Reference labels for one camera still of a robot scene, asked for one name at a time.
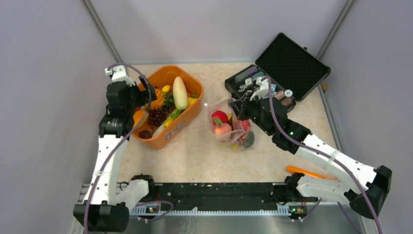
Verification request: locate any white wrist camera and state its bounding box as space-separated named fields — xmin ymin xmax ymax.
xmin=105 ymin=65 xmax=135 ymax=86
xmin=246 ymin=76 xmax=271 ymax=101

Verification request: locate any clear zip top bag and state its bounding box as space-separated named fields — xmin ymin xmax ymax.
xmin=204 ymin=98 xmax=255 ymax=149

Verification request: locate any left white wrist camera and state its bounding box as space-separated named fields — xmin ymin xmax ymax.
xmin=105 ymin=65 xmax=135 ymax=86

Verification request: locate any red toy tomato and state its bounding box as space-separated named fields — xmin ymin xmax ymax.
xmin=211 ymin=110 xmax=229 ymax=126

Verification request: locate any dark toy grape bunch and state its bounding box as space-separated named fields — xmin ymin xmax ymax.
xmin=148 ymin=105 xmax=170 ymax=127

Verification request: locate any purple cable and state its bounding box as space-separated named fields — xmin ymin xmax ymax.
xmin=261 ymin=76 xmax=383 ymax=234
xmin=83 ymin=63 xmax=174 ymax=234

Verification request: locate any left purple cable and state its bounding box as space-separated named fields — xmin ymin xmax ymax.
xmin=83 ymin=63 xmax=174 ymax=234

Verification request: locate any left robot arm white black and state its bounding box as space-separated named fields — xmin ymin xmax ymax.
xmin=73 ymin=75 xmax=156 ymax=234

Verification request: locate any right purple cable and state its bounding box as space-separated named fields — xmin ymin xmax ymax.
xmin=261 ymin=76 xmax=383 ymax=234

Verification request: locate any toy pineapple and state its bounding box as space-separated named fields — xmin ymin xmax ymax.
xmin=150 ymin=88 xmax=174 ymax=110

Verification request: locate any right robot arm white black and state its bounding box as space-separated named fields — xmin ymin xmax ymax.
xmin=229 ymin=98 xmax=393 ymax=219

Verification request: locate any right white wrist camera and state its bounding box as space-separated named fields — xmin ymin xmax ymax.
xmin=246 ymin=76 xmax=271 ymax=101

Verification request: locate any small yellow toy fruit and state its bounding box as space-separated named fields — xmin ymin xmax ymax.
xmin=161 ymin=85 xmax=172 ymax=94

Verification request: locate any orange plastic basket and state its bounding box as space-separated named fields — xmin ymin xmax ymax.
xmin=132 ymin=65 xmax=204 ymax=150

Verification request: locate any black poker chip case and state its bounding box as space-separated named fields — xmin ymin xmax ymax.
xmin=225 ymin=33 xmax=331 ymax=111

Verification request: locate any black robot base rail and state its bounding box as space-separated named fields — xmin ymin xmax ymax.
xmin=141 ymin=182 xmax=317 ymax=212

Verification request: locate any toy eggplant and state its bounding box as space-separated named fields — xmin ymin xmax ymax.
xmin=138 ymin=130 xmax=152 ymax=139

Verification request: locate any red toy pepper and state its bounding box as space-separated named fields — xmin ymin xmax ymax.
xmin=234 ymin=120 xmax=252 ymax=132

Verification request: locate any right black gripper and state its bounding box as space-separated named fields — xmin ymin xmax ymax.
xmin=229 ymin=91 xmax=274 ymax=136

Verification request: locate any orange handled tool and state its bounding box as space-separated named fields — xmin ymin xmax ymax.
xmin=286 ymin=166 xmax=336 ymax=180

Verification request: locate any toy peach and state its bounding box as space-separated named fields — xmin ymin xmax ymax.
xmin=213 ymin=123 xmax=232 ymax=135

